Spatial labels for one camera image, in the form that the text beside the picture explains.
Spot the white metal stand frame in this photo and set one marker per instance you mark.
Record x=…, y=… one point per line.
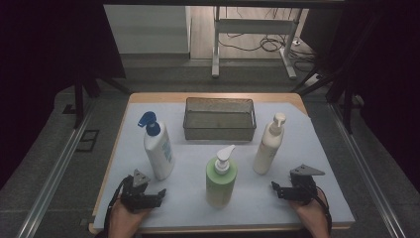
x=254, y=26

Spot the black stand legs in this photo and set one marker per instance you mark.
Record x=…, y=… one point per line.
x=346, y=105
x=79, y=102

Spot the aluminium rail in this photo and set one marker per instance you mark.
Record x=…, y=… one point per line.
x=52, y=178
x=366, y=178

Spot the cream pump bottle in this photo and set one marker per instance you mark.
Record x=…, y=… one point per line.
x=268, y=148

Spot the person's right hand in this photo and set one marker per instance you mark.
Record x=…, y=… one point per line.
x=310, y=216

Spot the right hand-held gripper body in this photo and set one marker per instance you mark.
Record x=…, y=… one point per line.
x=302, y=190

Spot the white cabinet panel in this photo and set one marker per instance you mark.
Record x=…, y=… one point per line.
x=148, y=29

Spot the green bottle with white pump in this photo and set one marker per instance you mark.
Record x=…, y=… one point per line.
x=220, y=185

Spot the white power strip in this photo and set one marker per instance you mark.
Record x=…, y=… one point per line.
x=296, y=42

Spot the black curtain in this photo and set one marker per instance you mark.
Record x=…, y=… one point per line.
x=39, y=66
x=389, y=82

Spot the white table sheet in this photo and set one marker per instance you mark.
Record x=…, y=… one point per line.
x=297, y=198

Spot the person's left hand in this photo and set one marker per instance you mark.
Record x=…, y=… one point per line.
x=124, y=221

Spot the white bottle with blue pump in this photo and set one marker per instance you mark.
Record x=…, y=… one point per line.
x=158, y=152

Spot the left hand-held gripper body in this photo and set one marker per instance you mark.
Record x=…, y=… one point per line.
x=135, y=195

